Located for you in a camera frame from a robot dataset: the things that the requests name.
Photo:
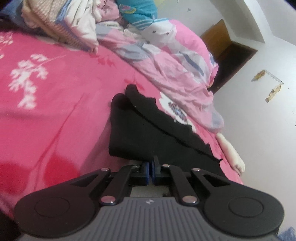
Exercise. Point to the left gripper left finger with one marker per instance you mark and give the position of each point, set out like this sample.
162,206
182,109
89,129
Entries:
122,183

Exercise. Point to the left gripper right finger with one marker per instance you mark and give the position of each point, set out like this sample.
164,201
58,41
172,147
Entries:
175,179

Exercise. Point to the black Smile t-shirt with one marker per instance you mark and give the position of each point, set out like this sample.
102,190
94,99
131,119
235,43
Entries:
141,132

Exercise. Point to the cream rolled towel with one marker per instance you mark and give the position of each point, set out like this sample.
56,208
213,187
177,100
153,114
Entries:
231,154

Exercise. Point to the pink floral bed sheet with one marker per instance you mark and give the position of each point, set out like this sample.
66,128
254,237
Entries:
55,107

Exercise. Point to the light pink quilt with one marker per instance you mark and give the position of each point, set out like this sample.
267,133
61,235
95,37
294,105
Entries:
175,60

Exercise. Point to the dark wooden door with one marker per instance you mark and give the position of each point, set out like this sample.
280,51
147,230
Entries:
229,55

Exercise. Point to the blue plastic bag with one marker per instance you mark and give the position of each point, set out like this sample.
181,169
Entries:
288,235

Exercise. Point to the teal striped blanket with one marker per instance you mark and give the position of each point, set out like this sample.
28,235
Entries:
139,13

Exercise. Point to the white tote bag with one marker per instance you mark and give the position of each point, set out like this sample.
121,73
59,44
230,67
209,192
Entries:
81,18

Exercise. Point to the beige knitted pillow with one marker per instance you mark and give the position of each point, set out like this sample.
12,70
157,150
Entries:
44,14

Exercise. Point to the wall hook rack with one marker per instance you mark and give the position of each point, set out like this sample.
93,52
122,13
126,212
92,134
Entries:
266,85

